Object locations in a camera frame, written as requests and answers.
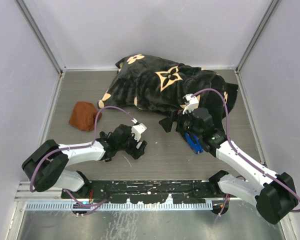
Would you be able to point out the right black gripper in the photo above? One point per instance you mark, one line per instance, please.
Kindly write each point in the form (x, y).
(174, 116)

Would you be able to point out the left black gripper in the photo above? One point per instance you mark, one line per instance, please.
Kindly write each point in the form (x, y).
(135, 152)

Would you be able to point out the blue stapler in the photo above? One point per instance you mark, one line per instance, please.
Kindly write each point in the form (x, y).
(193, 143)

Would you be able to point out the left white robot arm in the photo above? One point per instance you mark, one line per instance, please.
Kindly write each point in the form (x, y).
(46, 167)

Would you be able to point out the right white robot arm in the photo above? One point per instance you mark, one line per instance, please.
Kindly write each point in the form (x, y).
(273, 194)

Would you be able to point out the black floral plush blanket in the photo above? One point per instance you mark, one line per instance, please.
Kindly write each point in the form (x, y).
(152, 83)

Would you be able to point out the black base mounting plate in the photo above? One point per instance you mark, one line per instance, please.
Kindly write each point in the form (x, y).
(150, 191)

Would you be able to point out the brown folded cloth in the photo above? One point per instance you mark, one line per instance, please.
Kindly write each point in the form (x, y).
(83, 116)

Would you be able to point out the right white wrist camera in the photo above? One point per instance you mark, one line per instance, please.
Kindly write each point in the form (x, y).
(191, 103)

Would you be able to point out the slotted cable duct rail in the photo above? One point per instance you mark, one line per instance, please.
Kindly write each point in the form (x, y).
(72, 206)

